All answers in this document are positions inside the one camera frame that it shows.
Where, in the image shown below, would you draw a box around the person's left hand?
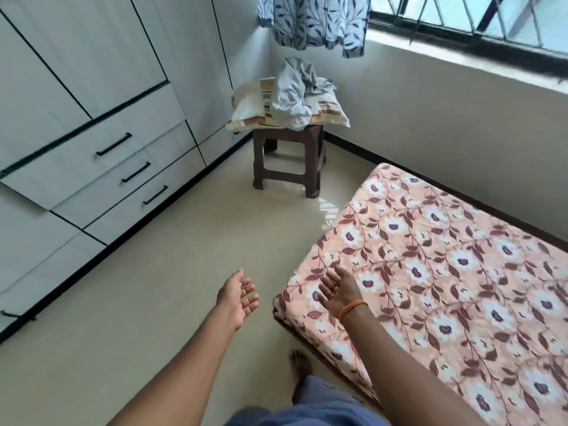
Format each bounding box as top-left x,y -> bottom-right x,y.
215,268 -> 260,333

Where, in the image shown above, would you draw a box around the person's right hand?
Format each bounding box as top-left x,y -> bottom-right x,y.
315,264 -> 370,324

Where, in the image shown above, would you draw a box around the black bed frame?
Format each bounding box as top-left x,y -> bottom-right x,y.
271,305 -> 385,411

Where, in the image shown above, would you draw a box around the peach floral sheet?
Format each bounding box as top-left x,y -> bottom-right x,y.
273,163 -> 568,426

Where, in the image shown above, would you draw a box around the beige patchwork striped pillow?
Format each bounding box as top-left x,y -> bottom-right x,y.
225,77 -> 351,133

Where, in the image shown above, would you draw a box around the grey bed sheet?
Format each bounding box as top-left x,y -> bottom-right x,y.
270,56 -> 337,131

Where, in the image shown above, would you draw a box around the person's left forearm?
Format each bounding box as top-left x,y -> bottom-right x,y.
106,312 -> 243,426

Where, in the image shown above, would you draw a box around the person's right forearm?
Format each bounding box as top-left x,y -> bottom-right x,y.
344,308 -> 489,426

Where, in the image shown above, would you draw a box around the person's bare foot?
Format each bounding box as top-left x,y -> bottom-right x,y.
288,349 -> 314,386

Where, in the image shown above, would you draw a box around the person's dark trousers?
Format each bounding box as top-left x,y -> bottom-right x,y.
224,375 -> 391,426

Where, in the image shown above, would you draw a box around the orange wrist band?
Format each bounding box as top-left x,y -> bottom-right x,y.
338,300 -> 370,324

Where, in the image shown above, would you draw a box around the white leaf print curtain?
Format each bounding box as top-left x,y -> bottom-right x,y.
256,0 -> 373,59

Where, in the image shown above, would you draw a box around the black framed window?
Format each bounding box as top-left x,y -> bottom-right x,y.
367,0 -> 568,83

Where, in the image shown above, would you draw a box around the white wardrobe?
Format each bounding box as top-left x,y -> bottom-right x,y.
0,0 -> 278,347

